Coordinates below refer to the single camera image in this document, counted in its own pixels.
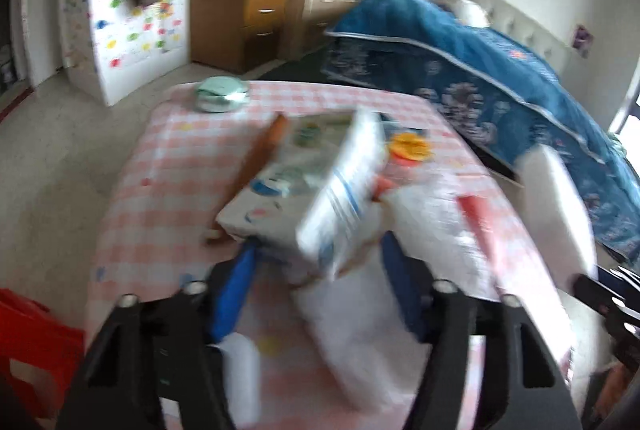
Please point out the red plastic stool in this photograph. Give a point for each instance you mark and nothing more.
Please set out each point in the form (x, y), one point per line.
(30, 350)

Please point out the white paper sheet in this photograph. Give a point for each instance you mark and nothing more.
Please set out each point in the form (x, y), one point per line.
(555, 210)

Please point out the blue floral blanket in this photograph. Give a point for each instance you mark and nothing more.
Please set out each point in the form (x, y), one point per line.
(475, 60)

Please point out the pink checkered tablecloth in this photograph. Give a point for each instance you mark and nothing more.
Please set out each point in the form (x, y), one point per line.
(165, 190)

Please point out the white snack packet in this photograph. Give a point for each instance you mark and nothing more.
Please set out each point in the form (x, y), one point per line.
(340, 200)

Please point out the beige upholstered bed frame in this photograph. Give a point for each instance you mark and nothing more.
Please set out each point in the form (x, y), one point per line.
(520, 25)

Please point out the white plastic bag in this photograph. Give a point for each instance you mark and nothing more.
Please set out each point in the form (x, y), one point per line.
(350, 340)

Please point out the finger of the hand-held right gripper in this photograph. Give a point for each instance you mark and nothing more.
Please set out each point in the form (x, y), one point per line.
(595, 296)

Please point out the white sheet with coloured dots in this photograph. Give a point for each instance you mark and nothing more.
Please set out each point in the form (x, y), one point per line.
(130, 40)

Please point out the wooden drawer cabinet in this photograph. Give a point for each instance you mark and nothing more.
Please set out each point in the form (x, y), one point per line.
(260, 20)

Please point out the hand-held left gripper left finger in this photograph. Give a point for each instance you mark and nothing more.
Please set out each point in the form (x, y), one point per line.
(232, 295)

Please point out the clear plastic bag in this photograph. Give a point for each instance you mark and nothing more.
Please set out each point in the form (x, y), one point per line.
(440, 220)

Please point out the cartoon print tissue pack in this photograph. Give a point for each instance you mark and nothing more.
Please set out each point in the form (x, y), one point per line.
(280, 190)

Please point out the red wrapper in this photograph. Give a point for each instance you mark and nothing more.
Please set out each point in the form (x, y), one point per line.
(477, 220)

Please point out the small purple wall poster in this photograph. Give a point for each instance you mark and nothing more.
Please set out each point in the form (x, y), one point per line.
(582, 40)

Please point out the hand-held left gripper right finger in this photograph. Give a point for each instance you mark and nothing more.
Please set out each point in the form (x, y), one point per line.
(400, 290)

